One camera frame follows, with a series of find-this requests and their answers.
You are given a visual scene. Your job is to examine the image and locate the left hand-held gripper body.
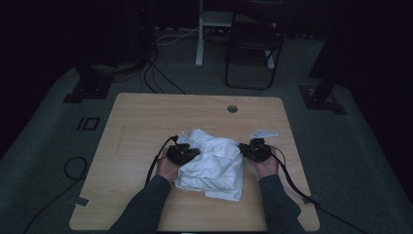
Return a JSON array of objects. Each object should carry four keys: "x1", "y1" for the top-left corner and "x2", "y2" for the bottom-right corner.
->
[{"x1": 166, "y1": 131, "x2": 193, "y2": 166}]

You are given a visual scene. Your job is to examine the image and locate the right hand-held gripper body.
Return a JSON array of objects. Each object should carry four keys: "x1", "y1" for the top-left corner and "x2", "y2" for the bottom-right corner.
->
[{"x1": 244, "y1": 129, "x2": 281, "y2": 164}]

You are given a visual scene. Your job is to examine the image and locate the white skirt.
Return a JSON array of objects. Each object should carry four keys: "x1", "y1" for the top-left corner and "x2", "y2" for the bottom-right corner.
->
[{"x1": 173, "y1": 128, "x2": 245, "y2": 203}]

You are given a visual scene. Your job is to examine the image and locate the person's right hand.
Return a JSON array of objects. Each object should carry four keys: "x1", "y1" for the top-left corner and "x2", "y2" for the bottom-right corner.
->
[{"x1": 251, "y1": 146, "x2": 281, "y2": 179}]

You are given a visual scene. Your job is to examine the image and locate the person's left hand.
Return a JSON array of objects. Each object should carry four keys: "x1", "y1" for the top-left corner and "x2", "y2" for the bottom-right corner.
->
[{"x1": 156, "y1": 148, "x2": 183, "y2": 183}]

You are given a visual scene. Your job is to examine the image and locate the black square stand base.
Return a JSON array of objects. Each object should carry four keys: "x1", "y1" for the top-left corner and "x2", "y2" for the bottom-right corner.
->
[{"x1": 62, "y1": 63, "x2": 115, "y2": 104}]

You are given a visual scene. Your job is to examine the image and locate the round grey stand base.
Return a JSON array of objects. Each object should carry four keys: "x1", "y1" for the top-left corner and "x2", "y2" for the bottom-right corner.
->
[{"x1": 89, "y1": 59, "x2": 146, "y2": 78}]

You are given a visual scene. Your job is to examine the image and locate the black folding chair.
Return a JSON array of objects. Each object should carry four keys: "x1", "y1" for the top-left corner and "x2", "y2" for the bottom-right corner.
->
[{"x1": 224, "y1": 0, "x2": 285, "y2": 92}]

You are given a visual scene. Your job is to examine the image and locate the dark equipment stand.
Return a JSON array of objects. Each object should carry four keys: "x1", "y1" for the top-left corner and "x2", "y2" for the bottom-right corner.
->
[{"x1": 96, "y1": 0, "x2": 158, "y2": 67}]

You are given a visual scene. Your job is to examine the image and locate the left hand-held gripper black cable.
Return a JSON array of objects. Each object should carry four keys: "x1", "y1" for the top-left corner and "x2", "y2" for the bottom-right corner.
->
[{"x1": 144, "y1": 135, "x2": 180, "y2": 187}]

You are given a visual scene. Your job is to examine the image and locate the hand-held gripper black cable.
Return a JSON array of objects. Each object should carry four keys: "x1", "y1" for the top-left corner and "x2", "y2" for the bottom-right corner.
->
[
  {"x1": 269, "y1": 145, "x2": 371, "y2": 234},
  {"x1": 144, "y1": 135, "x2": 180, "y2": 187}
]

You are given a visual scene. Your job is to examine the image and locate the right hand-held gripper black cable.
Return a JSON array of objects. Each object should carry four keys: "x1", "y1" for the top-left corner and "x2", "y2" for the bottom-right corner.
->
[{"x1": 269, "y1": 145, "x2": 371, "y2": 234}]

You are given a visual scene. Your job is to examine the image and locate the black floor cables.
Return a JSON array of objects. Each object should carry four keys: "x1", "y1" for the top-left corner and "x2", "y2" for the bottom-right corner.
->
[{"x1": 138, "y1": 48, "x2": 188, "y2": 96}]

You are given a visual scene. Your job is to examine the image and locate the black stand with base plate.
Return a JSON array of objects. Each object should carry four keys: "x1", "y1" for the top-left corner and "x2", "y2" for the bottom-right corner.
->
[{"x1": 297, "y1": 0, "x2": 349, "y2": 116}]

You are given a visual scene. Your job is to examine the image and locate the white desk frame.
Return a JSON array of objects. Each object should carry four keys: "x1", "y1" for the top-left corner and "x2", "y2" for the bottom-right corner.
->
[{"x1": 195, "y1": 0, "x2": 277, "y2": 71}]

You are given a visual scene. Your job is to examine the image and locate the looped black floor cable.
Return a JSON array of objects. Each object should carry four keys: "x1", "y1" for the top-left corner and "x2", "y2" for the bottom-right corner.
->
[{"x1": 21, "y1": 156, "x2": 90, "y2": 234}]

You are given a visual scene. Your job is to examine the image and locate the white floor cable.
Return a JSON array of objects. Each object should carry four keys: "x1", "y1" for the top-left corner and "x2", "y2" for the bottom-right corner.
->
[{"x1": 155, "y1": 28, "x2": 200, "y2": 47}]

